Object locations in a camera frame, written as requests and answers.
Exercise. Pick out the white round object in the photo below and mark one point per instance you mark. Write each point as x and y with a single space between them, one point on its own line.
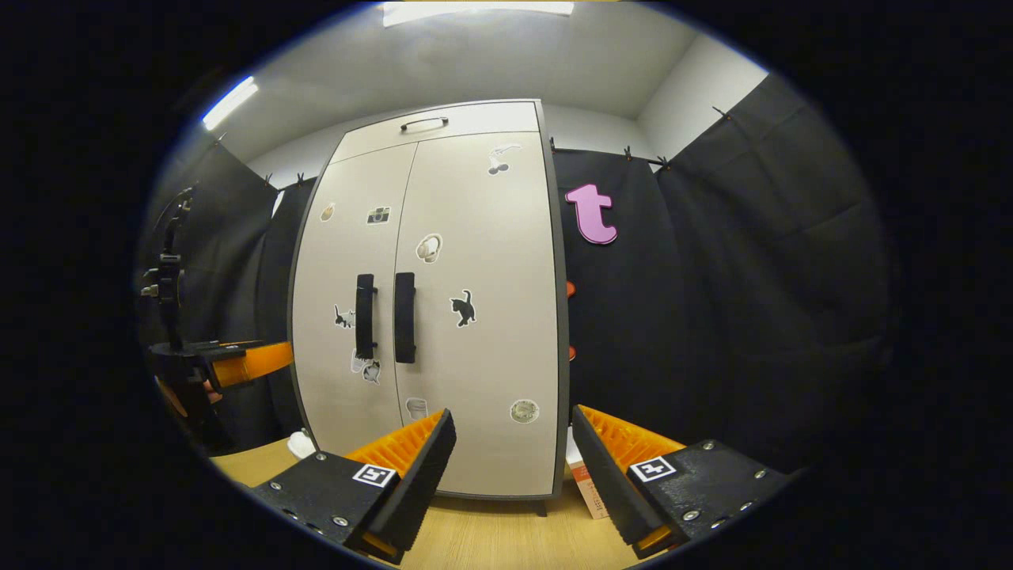
301 445

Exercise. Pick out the orange white carton box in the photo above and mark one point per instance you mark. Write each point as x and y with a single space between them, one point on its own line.
584 479

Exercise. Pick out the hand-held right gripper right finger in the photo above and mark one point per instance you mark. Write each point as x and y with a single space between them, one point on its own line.
605 483

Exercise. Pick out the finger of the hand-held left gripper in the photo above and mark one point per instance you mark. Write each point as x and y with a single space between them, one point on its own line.
170 396
253 362

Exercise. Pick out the white shoe cabinet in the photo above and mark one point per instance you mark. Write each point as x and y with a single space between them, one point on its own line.
475 119

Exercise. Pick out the black backdrop cloth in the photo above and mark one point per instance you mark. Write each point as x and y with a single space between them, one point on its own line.
752 317

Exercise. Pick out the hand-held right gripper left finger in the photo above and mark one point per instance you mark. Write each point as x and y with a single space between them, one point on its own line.
419 491

